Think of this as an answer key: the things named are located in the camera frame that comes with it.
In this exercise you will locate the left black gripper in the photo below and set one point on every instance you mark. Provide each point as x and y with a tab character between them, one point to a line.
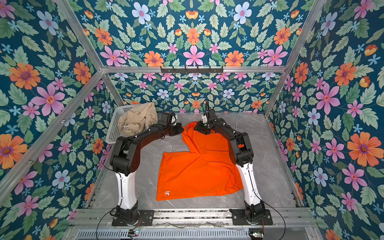
178	130

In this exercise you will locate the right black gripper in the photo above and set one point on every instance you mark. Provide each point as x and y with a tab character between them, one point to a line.
200	127

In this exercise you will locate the orange shorts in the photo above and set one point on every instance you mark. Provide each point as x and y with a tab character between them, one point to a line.
205	170

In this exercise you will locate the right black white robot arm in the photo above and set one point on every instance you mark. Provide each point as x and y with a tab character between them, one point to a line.
241	154

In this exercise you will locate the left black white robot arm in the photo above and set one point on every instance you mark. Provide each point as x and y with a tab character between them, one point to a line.
125	163

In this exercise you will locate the beige shorts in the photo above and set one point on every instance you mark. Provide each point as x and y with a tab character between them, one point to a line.
138	119

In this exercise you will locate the white plastic laundry basket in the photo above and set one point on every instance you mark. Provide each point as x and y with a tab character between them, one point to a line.
114	132

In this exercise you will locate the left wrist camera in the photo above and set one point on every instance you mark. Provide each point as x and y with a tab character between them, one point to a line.
174	120

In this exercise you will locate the black hook rail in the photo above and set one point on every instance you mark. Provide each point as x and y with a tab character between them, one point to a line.
188	70

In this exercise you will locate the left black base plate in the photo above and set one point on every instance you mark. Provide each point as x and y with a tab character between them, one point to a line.
132	218

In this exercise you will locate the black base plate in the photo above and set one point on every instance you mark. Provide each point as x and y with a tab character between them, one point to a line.
243	217
132	218

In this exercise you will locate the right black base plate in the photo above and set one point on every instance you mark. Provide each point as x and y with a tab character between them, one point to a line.
243	217

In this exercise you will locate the white ventilated cable duct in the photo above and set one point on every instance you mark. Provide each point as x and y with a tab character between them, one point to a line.
164	234

